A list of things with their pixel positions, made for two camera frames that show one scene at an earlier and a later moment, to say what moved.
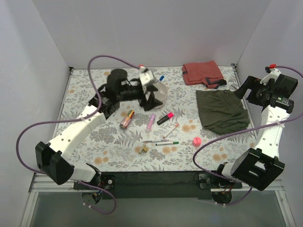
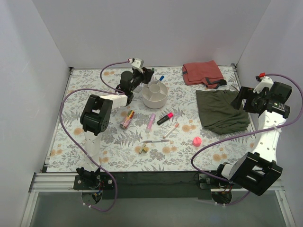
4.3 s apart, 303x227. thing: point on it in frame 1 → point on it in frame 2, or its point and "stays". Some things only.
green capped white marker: x=166 y=143 → x=148 y=84
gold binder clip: x=143 y=148 stays
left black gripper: x=147 y=97 → x=144 y=75
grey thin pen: x=157 y=141 stays
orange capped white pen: x=176 y=125 stays
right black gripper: x=250 y=84 → x=244 y=99
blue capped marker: x=162 y=77 stays
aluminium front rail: x=42 y=183 stays
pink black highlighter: x=170 y=115 stays
